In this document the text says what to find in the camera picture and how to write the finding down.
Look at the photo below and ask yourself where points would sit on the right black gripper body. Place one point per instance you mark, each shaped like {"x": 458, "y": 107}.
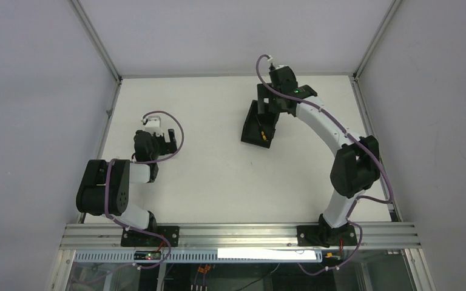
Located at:
{"x": 265, "y": 106}

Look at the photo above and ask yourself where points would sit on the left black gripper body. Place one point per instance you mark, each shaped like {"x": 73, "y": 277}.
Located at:
{"x": 168, "y": 143}

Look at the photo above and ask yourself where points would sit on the black yellow screwdriver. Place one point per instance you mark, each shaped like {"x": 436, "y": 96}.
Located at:
{"x": 261, "y": 129}

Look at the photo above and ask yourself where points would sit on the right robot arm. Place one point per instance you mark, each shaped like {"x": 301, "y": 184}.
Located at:
{"x": 356, "y": 164}

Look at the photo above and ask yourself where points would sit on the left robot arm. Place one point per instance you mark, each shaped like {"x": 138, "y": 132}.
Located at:
{"x": 105, "y": 185}

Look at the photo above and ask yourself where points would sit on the black plastic bin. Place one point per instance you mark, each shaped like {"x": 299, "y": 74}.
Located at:
{"x": 250, "y": 133}

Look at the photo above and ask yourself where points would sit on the small electronics board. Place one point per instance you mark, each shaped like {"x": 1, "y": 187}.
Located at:
{"x": 147, "y": 255}

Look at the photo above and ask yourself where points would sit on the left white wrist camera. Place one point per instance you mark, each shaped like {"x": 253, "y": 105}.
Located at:
{"x": 152, "y": 125}

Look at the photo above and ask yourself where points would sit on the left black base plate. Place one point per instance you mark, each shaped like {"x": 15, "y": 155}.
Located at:
{"x": 131, "y": 238}

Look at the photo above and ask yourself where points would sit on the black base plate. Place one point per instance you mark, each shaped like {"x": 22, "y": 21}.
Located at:
{"x": 131, "y": 238}
{"x": 324, "y": 236}

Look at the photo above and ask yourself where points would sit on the white slotted cable duct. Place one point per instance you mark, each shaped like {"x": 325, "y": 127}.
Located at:
{"x": 221, "y": 255}

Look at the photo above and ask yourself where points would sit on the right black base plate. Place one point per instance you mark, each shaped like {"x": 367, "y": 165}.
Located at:
{"x": 324, "y": 236}

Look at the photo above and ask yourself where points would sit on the aluminium mounting rail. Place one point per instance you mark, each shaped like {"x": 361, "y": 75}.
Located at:
{"x": 371, "y": 235}

